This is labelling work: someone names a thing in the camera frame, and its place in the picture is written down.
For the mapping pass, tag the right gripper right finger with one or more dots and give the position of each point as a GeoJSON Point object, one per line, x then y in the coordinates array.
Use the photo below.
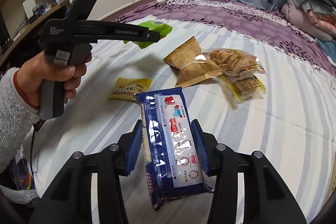
{"type": "Point", "coordinates": [267, 199]}

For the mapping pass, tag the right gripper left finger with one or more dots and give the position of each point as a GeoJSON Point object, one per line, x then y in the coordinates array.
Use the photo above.
{"type": "Point", "coordinates": [68, 197]}

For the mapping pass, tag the green snack packet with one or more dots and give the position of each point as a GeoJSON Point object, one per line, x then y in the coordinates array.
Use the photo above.
{"type": "Point", "coordinates": [162, 28]}

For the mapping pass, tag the blue cracker sleeve pack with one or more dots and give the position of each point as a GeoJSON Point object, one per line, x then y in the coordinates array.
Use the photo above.
{"type": "Point", "coordinates": [173, 169]}

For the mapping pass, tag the grey fleece left forearm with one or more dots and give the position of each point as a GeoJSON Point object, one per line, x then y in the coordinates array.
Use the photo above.
{"type": "Point", "coordinates": [17, 118]}

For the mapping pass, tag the clear bag of fried snacks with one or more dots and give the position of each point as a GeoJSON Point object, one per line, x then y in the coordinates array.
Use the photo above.
{"type": "Point", "coordinates": [239, 70]}

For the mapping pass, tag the person's left hand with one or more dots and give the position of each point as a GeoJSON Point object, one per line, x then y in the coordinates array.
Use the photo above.
{"type": "Point", "coordinates": [28, 79]}

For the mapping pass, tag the yellow biscuit packet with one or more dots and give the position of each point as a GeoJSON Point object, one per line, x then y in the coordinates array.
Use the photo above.
{"type": "Point", "coordinates": [126, 89]}

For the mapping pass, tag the white blue striped sheet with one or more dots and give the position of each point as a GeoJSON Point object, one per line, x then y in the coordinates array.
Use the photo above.
{"type": "Point", "coordinates": [293, 124]}

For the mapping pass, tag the purple floral bedsheet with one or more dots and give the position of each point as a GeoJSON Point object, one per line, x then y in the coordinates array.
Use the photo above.
{"type": "Point", "coordinates": [268, 26]}

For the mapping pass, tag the brown paper snack bag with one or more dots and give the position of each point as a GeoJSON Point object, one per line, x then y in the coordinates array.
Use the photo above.
{"type": "Point", "coordinates": [193, 66]}

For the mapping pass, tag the teal white folded garment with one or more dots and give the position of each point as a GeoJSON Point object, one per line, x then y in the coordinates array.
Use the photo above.
{"type": "Point", "coordinates": [329, 48]}

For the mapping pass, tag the pink folded quilt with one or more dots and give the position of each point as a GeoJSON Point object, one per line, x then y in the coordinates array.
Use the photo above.
{"type": "Point", "coordinates": [322, 21]}

